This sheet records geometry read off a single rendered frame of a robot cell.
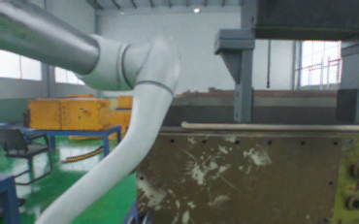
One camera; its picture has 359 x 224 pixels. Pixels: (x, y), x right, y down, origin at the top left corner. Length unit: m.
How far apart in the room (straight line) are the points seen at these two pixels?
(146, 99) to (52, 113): 3.85
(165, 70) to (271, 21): 0.28
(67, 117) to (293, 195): 3.85
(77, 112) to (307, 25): 3.82
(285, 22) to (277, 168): 0.50
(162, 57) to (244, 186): 0.46
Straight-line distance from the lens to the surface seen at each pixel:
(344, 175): 0.80
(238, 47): 0.21
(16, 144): 3.50
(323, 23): 0.25
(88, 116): 3.78
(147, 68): 0.44
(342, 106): 0.29
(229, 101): 0.66
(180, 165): 0.59
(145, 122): 0.39
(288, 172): 0.67
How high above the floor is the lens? 1.35
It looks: 6 degrees down
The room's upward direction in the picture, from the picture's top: straight up
